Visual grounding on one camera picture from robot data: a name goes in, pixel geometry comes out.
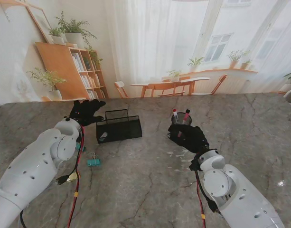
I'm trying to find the printed room scene backdrop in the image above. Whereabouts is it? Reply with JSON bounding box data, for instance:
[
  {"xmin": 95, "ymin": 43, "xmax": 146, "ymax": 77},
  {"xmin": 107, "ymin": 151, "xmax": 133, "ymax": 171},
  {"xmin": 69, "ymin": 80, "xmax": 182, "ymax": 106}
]
[{"xmin": 0, "ymin": 0, "xmax": 291, "ymax": 104}]

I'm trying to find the red and black power cable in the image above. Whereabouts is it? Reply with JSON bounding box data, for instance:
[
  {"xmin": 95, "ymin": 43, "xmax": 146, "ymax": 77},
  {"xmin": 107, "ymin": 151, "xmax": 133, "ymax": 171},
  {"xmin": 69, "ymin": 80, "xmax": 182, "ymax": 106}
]
[
  {"xmin": 66, "ymin": 124, "xmax": 87, "ymax": 228},
  {"xmin": 194, "ymin": 170, "xmax": 207, "ymax": 228}
]

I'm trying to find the black usb cable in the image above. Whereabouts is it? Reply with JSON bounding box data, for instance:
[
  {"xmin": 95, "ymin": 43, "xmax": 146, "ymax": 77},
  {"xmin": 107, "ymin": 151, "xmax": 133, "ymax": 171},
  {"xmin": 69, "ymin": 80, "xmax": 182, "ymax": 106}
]
[
  {"xmin": 197, "ymin": 180, "xmax": 219, "ymax": 214},
  {"xmin": 55, "ymin": 152, "xmax": 81, "ymax": 186}
]

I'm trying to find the black mesh desk organizer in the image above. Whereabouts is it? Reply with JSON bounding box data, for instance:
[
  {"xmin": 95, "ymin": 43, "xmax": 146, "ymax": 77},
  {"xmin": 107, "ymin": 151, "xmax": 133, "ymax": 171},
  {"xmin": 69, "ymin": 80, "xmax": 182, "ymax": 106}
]
[{"xmin": 95, "ymin": 109, "xmax": 143, "ymax": 144}]

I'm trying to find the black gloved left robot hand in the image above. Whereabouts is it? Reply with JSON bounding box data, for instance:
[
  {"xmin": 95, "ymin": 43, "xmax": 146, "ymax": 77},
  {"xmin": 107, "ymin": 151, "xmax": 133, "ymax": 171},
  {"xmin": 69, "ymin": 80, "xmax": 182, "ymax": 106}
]
[{"xmin": 68, "ymin": 99, "xmax": 107, "ymax": 126}]

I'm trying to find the pink marker with black cap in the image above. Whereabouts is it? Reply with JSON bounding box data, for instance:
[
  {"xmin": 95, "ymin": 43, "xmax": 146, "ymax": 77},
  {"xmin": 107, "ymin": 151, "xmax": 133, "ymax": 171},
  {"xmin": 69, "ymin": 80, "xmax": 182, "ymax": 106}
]
[{"xmin": 182, "ymin": 109, "xmax": 191, "ymax": 124}]

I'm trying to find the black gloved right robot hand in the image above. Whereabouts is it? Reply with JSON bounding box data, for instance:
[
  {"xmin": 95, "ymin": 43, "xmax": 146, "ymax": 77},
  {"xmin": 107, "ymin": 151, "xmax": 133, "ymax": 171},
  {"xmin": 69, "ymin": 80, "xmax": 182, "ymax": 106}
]
[{"xmin": 167, "ymin": 123, "xmax": 210, "ymax": 154}]

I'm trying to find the gold binder clip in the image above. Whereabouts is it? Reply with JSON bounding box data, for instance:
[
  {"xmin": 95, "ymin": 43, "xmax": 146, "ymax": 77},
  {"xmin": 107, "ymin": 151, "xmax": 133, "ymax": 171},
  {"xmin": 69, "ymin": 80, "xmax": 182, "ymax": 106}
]
[{"xmin": 66, "ymin": 172, "xmax": 79, "ymax": 183}]

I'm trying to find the black mesh pen cup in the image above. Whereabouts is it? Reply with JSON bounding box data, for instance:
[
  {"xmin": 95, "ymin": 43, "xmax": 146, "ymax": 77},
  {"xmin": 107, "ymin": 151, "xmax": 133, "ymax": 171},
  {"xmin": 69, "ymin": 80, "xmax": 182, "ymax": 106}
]
[{"xmin": 171, "ymin": 112, "xmax": 193, "ymax": 128}]

